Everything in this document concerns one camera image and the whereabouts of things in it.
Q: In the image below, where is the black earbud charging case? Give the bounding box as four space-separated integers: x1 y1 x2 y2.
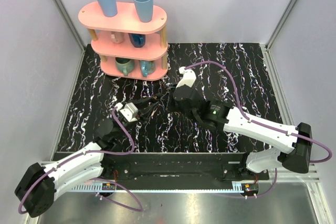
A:
152 94 164 102

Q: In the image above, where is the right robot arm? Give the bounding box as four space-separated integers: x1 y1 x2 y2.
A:
172 85 312 180

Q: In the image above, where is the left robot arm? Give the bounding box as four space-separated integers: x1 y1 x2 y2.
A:
15 95 159 218

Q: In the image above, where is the blue butterfly mug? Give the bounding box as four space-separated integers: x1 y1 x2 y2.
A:
140 60 156 77

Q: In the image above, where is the green ceramic mug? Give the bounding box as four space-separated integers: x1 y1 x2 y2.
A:
115 57 135 76

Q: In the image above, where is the pink three-tier wooden shelf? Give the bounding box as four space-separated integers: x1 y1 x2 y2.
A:
78 2 168 81

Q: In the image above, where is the dark blue mug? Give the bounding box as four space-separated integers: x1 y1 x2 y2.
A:
129 33 145 48

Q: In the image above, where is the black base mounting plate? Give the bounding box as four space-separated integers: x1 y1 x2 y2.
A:
100 153 269 191

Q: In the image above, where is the pink mug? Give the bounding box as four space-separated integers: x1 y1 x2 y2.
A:
111 31 124 44

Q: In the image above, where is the left controller board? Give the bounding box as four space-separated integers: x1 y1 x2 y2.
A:
102 183 116 191

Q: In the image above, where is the controller board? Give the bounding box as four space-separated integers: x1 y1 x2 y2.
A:
243 183 259 192
102 183 116 191

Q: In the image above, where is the short light blue cup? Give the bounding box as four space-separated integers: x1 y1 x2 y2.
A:
133 0 153 23

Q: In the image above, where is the right controller board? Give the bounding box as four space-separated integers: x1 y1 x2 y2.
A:
243 183 259 192

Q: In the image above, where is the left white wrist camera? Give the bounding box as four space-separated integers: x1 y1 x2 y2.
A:
116 102 139 122

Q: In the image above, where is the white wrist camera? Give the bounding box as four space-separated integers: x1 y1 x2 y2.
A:
116 102 139 122
176 67 196 88

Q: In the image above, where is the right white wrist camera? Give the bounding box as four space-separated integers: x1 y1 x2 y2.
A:
176 67 196 88

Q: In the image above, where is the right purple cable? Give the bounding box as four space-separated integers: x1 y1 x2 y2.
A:
185 61 333 198

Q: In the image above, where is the purple cable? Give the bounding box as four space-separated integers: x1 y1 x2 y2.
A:
18 107 144 214
185 61 333 198

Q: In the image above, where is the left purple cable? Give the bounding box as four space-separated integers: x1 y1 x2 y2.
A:
18 107 144 214

